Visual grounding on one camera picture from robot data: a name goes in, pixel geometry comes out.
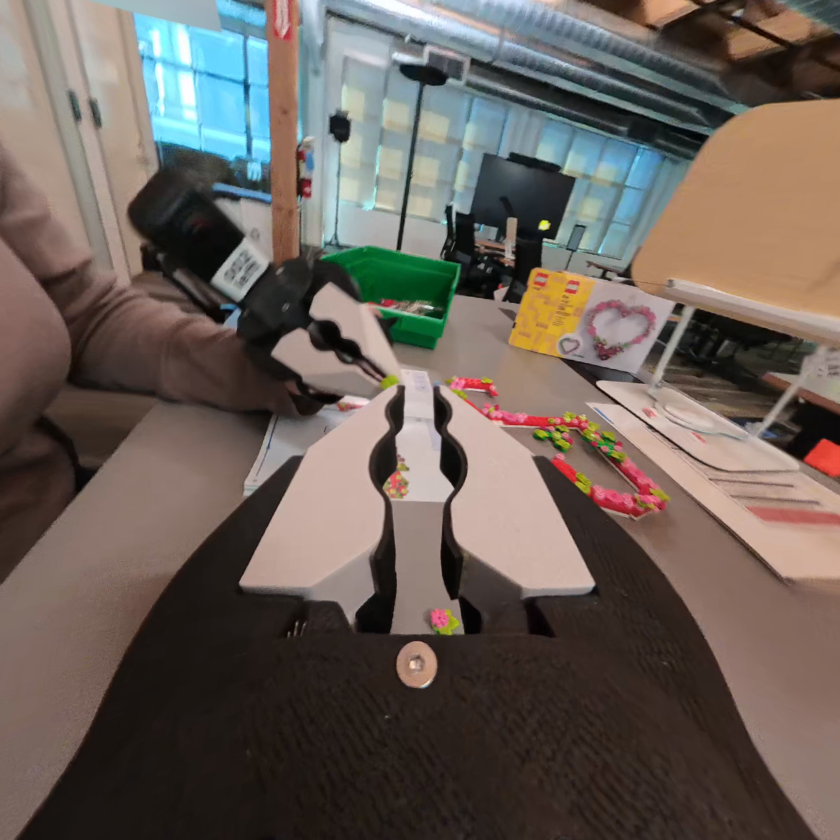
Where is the black speaker on tripod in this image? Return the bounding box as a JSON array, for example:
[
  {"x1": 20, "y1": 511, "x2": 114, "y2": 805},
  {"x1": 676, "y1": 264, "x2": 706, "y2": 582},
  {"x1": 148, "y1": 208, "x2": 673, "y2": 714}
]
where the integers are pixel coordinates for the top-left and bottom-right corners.
[{"x1": 327, "y1": 110, "x2": 353, "y2": 245}]

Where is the green plastic bin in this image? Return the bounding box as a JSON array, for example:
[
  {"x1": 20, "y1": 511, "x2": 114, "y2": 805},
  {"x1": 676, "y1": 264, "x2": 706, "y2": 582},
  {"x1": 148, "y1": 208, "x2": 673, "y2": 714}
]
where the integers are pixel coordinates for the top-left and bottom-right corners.
[{"x1": 320, "y1": 245, "x2": 462, "y2": 350}]

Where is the red object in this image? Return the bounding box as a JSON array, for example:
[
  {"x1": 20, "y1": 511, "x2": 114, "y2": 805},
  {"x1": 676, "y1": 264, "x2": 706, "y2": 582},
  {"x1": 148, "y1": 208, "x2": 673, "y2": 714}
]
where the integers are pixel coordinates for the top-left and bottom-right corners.
[{"x1": 803, "y1": 438, "x2": 840, "y2": 480}]

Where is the pink lego heart assembly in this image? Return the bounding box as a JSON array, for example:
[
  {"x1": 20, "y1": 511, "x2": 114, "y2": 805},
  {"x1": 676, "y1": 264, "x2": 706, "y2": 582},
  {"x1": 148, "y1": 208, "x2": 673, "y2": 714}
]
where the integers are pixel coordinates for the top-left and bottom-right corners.
[{"x1": 446, "y1": 375, "x2": 672, "y2": 521}]

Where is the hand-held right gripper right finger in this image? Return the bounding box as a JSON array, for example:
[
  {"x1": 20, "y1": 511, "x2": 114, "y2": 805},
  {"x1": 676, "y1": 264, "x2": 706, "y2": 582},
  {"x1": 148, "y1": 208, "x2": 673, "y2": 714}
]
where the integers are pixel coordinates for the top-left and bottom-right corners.
[{"x1": 432, "y1": 386, "x2": 597, "y2": 635}]

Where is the black television screen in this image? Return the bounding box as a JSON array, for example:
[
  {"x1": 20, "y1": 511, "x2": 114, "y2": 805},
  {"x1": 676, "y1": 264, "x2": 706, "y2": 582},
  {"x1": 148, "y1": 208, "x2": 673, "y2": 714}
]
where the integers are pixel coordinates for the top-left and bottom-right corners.
[{"x1": 471, "y1": 153, "x2": 577, "y2": 242}]

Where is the light wooden panel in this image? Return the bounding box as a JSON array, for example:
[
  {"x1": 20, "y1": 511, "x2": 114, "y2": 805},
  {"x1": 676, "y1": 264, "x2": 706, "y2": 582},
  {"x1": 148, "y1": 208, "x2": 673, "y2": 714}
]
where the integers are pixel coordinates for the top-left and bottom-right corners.
[{"x1": 631, "y1": 98, "x2": 840, "y2": 345}]

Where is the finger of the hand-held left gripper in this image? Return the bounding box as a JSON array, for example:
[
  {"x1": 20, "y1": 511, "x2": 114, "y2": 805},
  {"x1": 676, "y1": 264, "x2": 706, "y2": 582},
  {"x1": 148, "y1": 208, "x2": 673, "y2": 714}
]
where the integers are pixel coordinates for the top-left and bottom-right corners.
[
  {"x1": 271, "y1": 327, "x2": 387, "y2": 400},
  {"x1": 307, "y1": 286, "x2": 403, "y2": 382}
]

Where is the black office chair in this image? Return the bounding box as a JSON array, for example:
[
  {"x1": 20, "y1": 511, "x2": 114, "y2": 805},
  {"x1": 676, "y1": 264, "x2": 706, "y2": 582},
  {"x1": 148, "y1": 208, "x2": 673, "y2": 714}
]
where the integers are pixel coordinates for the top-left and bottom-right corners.
[{"x1": 441, "y1": 205, "x2": 481, "y2": 265}]

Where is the clear bag of lego pieces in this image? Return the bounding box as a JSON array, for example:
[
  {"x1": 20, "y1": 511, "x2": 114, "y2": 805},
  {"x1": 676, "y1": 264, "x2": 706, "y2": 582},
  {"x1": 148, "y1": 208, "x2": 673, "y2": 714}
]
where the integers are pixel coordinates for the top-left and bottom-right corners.
[{"x1": 371, "y1": 298, "x2": 447, "y2": 320}]

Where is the silver ventilation duct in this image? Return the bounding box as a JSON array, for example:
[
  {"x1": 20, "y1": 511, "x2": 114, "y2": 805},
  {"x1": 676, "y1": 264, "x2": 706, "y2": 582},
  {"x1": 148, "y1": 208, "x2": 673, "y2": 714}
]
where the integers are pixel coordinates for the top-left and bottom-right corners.
[{"x1": 322, "y1": 0, "x2": 749, "y2": 116}]

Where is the yellow lego set box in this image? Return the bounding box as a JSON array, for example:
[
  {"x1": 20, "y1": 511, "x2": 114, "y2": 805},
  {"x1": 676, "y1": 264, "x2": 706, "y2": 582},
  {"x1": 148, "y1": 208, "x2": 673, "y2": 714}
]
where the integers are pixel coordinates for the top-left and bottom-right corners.
[{"x1": 508, "y1": 268, "x2": 676, "y2": 364}]

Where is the wooden post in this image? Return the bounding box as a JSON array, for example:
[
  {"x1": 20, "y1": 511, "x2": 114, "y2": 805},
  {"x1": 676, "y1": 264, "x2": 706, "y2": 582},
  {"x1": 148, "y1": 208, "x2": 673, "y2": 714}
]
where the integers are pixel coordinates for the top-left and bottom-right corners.
[{"x1": 266, "y1": 0, "x2": 303, "y2": 265}]

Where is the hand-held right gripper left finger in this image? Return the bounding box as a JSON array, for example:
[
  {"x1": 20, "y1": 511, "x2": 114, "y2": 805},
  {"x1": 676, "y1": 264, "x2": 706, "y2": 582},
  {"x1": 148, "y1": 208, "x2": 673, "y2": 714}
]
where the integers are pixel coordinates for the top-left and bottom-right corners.
[{"x1": 239, "y1": 386, "x2": 406, "y2": 626}]

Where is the person's torso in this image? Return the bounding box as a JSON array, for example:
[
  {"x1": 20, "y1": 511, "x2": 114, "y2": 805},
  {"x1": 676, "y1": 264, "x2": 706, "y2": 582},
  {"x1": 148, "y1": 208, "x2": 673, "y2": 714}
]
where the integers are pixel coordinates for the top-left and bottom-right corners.
[{"x1": 0, "y1": 141, "x2": 89, "y2": 585}]

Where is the black floor lamp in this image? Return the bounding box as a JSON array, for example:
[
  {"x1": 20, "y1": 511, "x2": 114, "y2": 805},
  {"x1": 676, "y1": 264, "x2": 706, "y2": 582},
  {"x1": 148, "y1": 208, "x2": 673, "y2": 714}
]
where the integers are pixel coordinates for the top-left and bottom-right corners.
[{"x1": 395, "y1": 62, "x2": 450, "y2": 252}]

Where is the white printed sheet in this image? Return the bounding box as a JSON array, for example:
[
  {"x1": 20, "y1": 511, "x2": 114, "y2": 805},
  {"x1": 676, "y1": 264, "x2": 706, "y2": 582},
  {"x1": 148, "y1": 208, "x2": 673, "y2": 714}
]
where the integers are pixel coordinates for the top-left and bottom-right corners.
[{"x1": 586, "y1": 402, "x2": 840, "y2": 585}]

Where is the person's left forearm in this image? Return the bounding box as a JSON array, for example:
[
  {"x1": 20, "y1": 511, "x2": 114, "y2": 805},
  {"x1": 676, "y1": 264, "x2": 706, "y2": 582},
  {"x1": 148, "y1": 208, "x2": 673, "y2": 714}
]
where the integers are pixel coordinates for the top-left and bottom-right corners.
[{"x1": 39, "y1": 262, "x2": 316, "y2": 418}]

